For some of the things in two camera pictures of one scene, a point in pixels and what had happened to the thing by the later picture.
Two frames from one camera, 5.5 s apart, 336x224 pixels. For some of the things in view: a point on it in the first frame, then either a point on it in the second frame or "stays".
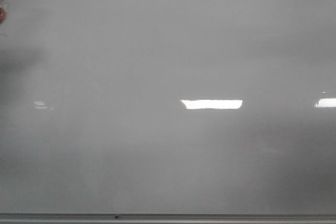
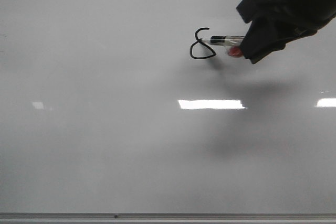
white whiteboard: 169,93 stays
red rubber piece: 2,15 → 235,51
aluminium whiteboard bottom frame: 167,218 stays
